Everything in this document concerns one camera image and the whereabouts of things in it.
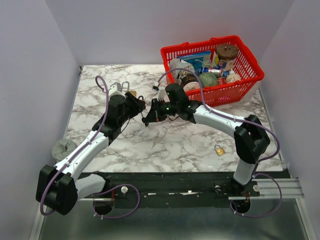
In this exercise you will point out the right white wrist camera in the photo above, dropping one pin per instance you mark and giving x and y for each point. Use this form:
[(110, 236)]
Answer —
[(161, 93)]

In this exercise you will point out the large brass padlock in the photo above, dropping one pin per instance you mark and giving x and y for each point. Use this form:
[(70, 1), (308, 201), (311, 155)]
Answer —
[(125, 87)]

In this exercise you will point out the white round bottle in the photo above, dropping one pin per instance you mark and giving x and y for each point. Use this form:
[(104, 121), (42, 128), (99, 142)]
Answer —
[(232, 77)]

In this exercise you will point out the small brass padlock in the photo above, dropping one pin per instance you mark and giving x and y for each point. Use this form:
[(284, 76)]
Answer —
[(219, 150)]

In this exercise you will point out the blue book box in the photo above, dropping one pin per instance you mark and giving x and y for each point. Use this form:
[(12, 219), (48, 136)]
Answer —
[(197, 60)]

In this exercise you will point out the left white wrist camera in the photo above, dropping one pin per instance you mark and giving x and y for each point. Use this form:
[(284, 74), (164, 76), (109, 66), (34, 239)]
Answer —
[(115, 89)]

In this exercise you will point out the black label cup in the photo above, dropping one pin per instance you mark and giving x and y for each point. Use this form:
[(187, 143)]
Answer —
[(188, 82)]

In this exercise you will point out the aluminium frame rail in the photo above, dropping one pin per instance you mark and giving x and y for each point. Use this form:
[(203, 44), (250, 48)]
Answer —
[(266, 189)]

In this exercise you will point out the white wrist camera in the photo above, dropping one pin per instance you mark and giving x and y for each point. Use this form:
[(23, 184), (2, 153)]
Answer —
[(161, 93), (115, 89)]

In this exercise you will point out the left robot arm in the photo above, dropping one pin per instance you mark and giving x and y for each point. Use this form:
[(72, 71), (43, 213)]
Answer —
[(60, 186)]

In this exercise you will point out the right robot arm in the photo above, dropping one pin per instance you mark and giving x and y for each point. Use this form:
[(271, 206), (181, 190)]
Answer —
[(251, 139)]

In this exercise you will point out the red soda can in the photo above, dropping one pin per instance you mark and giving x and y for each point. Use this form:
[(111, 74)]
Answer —
[(221, 81)]

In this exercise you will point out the orange black padlock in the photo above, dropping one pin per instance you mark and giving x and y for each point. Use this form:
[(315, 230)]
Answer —
[(141, 98)]

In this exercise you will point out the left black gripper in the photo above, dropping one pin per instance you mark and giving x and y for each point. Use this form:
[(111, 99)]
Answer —
[(137, 105)]

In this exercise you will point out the blue soda can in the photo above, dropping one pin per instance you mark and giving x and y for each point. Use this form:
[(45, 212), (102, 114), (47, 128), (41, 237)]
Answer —
[(218, 72)]

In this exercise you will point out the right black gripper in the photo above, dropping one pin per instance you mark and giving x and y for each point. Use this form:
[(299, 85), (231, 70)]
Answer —
[(154, 114)]

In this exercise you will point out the grey tape roll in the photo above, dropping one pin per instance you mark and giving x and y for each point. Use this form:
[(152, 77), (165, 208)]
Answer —
[(62, 149)]

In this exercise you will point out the white snack bag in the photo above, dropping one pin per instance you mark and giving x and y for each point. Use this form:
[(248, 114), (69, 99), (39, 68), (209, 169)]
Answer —
[(180, 65)]

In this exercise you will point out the red plastic basket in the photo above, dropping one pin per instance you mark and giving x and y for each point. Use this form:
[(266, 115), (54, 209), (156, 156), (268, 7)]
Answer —
[(246, 65)]

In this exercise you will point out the green melon ball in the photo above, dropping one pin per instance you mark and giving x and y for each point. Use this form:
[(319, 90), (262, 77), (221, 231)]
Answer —
[(207, 79)]

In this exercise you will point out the brown lid canister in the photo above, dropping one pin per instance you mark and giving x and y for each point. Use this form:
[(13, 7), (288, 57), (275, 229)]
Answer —
[(225, 56)]

